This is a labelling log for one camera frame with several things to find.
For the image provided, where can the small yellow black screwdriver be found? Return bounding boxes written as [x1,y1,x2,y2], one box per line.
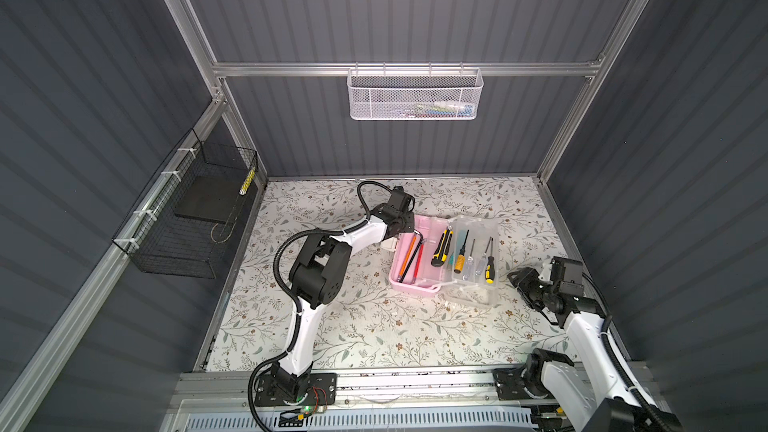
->
[484,237,495,284]

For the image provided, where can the small grey screwdriver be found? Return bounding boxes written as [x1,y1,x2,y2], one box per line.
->
[464,240,476,280]

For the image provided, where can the pink plastic tool box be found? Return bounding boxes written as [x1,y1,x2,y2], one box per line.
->
[388,215,500,308]

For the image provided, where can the yellow black utility knife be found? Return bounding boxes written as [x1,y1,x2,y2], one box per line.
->
[431,226,453,268]

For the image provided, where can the orange black pencil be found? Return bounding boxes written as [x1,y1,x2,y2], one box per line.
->
[397,234,421,283]

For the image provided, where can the orange handled screwdriver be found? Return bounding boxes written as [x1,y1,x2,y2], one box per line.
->
[453,252,466,274]

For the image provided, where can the teal utility knife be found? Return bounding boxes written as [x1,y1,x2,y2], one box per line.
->
[458,229,470,255]

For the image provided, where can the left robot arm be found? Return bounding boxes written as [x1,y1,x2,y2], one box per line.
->
[265,180,415,402]

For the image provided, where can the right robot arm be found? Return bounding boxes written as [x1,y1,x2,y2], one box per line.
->
[494,257,683,431]

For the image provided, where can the markers in white basket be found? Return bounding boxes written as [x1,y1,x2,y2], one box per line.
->
[397,100,476,119]

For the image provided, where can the yellow marker in black basket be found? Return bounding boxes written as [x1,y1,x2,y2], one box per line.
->
[239,168,256,196]

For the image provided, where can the black plate in basket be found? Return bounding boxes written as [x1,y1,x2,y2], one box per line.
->
[174,176,245,224]

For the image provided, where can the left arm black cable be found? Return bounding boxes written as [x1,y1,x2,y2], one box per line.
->
[248,179,403,432]

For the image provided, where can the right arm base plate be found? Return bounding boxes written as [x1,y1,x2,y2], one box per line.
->
[492,366,554,401]

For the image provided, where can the aluminium front rail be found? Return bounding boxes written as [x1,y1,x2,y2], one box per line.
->
[173,365,655,409]

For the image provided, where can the white wire mesh basket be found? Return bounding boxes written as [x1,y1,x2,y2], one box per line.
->
[346,67,484,121]

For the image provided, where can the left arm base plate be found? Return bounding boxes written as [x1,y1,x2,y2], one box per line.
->
[253,372,338,407]

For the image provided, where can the black wire basket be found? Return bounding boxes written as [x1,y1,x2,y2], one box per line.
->
[113,133,259,279]

